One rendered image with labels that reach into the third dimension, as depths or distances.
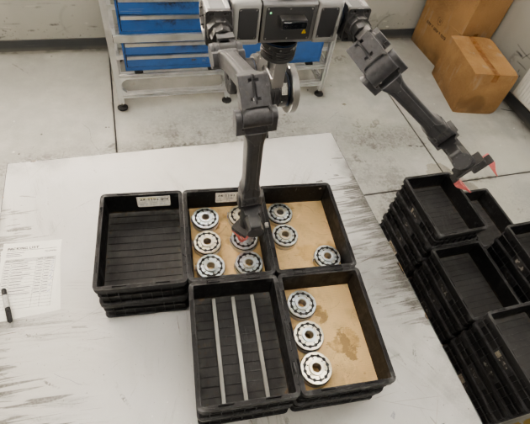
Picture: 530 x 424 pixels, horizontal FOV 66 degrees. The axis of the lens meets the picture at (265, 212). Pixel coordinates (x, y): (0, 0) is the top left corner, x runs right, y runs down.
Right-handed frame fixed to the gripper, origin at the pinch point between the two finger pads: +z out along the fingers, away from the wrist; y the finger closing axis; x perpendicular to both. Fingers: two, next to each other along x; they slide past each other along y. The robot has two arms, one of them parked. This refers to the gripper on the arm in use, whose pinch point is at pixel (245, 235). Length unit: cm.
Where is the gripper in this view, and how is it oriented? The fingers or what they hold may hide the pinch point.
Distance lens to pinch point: 155.4
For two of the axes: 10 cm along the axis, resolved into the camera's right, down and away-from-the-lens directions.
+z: -1.2, 5.8, 8.1
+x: -8.0, -5.4, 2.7
